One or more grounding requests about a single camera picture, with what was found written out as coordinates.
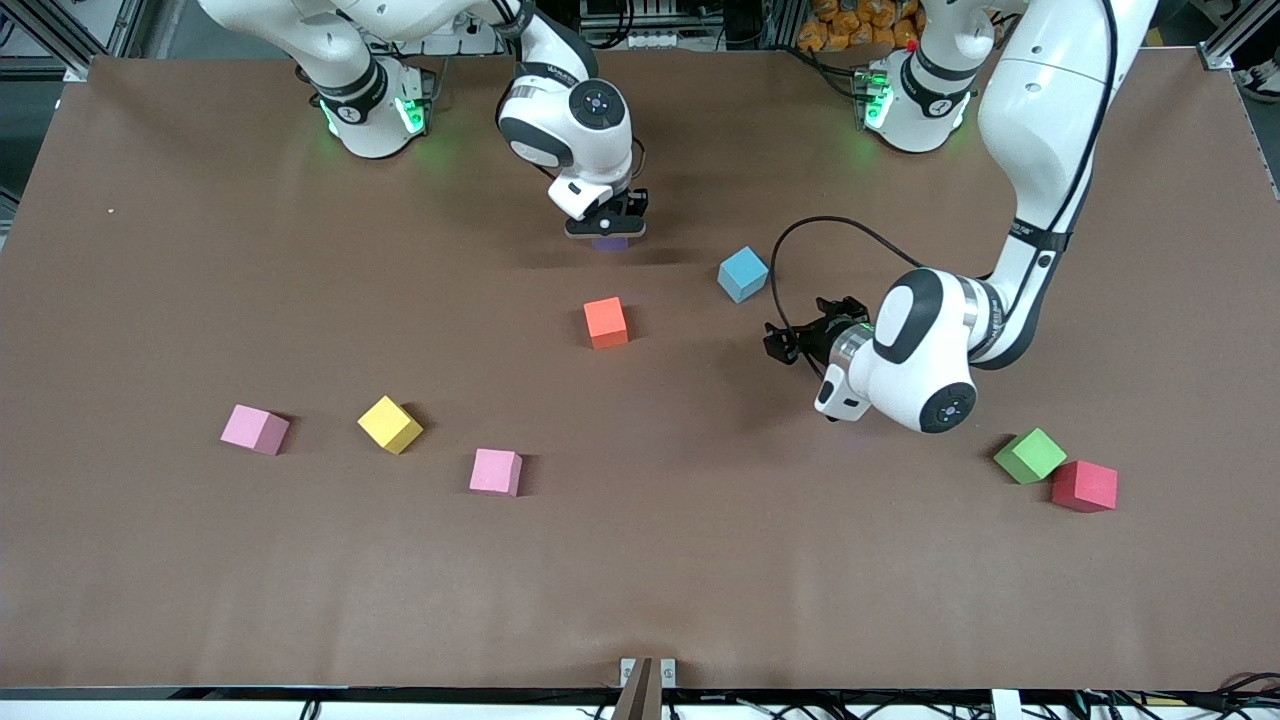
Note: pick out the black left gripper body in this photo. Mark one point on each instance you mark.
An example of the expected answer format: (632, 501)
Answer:
(822, 334)

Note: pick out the purple foam cube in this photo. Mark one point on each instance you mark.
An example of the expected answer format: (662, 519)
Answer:
(610, 244)

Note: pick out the blue foam cube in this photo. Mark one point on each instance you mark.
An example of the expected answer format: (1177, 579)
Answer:
(743, 273)

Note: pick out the orange foam cube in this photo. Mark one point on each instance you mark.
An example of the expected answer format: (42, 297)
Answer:
(606, 322)

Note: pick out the green foam cube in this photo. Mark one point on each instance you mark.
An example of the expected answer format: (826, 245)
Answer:
(1030, 455)

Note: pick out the pink foam cube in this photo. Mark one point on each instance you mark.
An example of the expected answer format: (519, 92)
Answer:
(252, 428)
(495, 471)

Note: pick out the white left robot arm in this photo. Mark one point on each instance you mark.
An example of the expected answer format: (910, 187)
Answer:
(1040, 120)

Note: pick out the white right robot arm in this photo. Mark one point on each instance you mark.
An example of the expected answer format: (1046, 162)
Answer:
(560, 120)

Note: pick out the orange packets pile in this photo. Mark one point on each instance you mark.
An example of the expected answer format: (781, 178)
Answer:
(850, 25)

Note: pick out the red foam cube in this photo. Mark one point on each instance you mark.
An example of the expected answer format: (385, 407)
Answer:
(1085, 486)

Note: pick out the yellow foam cube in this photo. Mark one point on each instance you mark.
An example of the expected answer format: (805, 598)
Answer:
(389, 424)

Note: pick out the brown pointed strip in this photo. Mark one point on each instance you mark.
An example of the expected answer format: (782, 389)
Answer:
(638, 695)

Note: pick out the white tag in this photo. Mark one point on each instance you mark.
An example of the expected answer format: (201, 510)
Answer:
(1007, 706)

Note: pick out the white black sneaker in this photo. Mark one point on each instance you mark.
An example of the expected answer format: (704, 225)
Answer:
(1260, 80)

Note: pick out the metal table edge bracket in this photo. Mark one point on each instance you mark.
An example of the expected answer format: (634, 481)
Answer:
(668, 672)

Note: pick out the aluminium frame post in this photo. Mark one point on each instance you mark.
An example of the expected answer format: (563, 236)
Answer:
(1215, 58)
(75, 72)

